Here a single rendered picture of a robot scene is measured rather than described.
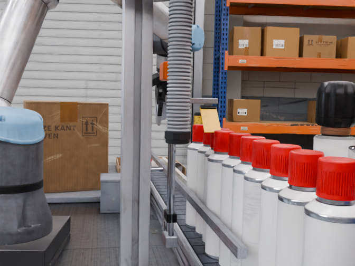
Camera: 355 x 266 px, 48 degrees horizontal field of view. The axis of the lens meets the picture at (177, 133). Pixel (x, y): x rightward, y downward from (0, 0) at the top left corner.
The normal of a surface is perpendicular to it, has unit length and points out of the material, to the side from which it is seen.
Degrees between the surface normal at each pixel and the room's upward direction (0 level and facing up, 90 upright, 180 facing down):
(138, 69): 90
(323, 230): 90
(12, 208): 73
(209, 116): 47
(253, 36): 90
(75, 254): 0
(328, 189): 90
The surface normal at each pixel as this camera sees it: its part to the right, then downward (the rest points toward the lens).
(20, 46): 0.78, 0.07
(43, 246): 0.04, -1.00
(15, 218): 0.46, -0.21
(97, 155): 0.37, 0.08
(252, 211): -0.71, 0.04
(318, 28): 0.05, 0.08
